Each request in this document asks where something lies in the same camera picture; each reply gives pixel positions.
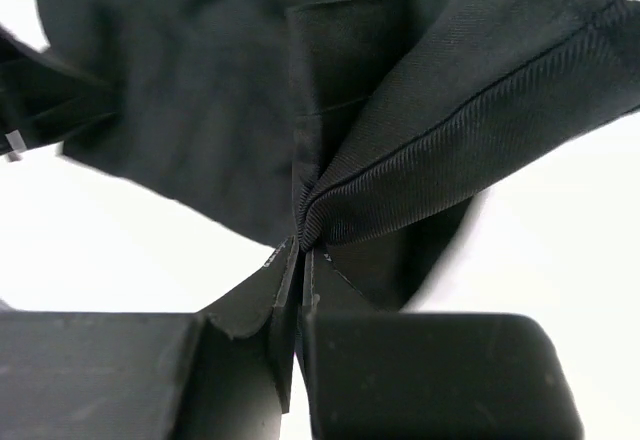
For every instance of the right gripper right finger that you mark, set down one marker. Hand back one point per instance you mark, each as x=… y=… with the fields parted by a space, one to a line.
x=392 y=375

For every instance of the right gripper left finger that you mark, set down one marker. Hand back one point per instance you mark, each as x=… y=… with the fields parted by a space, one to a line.
x=221 y=373

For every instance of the black pleated skirt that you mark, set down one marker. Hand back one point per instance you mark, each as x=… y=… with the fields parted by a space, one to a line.
x=364 y=126

